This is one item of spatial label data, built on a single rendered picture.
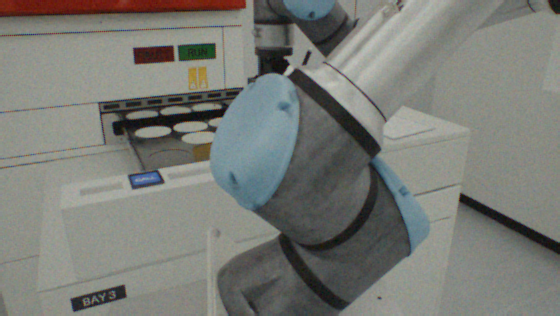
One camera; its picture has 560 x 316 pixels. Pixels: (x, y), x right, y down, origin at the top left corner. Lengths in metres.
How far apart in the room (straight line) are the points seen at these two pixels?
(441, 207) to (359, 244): 0.72
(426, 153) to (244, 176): 0.73
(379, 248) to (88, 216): 0.48
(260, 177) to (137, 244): 0.47
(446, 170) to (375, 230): 0.68
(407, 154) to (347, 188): 0.60
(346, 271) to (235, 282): 0.12
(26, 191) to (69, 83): 0.34
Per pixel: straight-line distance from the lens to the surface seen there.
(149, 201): 0.76
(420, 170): 1.04
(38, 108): 1.34
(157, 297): 0.74
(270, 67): 0.78
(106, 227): 0.77
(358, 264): 0.46
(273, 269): 0.48
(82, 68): 1.31
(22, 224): 1.46
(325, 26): 0.71
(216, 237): 0.60
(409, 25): 0.40
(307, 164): 0.36
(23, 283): 1.57
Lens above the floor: 1.28
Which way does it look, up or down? 22 degrees down
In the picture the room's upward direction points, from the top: straight up
